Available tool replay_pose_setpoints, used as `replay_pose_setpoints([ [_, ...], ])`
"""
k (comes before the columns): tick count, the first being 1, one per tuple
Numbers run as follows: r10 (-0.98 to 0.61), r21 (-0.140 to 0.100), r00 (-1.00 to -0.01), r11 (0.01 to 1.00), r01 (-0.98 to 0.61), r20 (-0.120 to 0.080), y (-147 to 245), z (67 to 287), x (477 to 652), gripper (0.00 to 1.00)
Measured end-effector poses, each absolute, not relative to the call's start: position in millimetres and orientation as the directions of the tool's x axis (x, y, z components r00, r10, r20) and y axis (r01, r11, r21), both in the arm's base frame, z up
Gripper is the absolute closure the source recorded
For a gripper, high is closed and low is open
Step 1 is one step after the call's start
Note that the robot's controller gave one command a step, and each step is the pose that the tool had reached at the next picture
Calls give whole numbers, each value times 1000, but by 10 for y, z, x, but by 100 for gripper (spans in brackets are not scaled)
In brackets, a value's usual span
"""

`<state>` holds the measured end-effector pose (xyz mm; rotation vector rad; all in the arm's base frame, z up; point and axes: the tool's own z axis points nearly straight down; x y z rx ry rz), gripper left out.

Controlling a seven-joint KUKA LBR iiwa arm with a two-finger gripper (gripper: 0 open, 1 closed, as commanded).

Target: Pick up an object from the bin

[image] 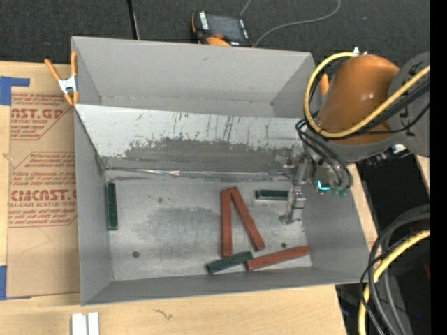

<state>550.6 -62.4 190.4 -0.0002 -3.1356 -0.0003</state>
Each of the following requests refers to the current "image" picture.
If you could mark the dark green flat block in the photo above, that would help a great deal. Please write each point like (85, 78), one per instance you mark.
(112, 206)
(271, 194)
(228, 262)

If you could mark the grey metal bin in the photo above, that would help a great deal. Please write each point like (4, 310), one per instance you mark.
(195, 222)

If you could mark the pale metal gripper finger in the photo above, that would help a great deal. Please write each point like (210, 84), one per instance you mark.
(296, 208)
(288, 161)

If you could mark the red-brown flat block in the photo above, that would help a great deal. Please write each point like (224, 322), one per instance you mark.
(277, 258)
(247, 218)
(226, 222)

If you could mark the brown cardboard board, red print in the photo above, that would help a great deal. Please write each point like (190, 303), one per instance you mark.
(42, 250)

